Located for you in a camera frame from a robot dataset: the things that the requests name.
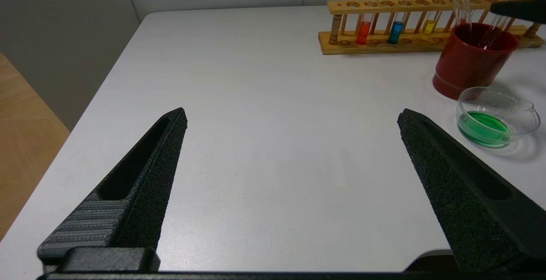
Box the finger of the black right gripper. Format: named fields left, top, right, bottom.
left=490, top=0, right=546, bottom=25

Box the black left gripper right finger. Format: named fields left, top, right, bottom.
left=398, top=108, right=546, bottom=272

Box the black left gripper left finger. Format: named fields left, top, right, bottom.
left=37, top=107, right=189, bottom=272

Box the glass test tube yellow pigment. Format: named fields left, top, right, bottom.
left=421, top=0, right=453, bottom=36
left=478, top=0, right=536, bottom=50

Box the glass test tube blue pigment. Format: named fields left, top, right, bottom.
left=448, top=0, right=473, bottom=31
left=386, top=0, right=418, bottom=45

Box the wooden test tube rack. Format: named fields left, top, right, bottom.
left=317, top=0, right=546, bottom=55

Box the red plastic cup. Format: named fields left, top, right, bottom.
left=432, top=22, right=520, bottom=101

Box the clear glass dish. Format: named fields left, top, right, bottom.
left=455, top=86, right=541, bottom=148

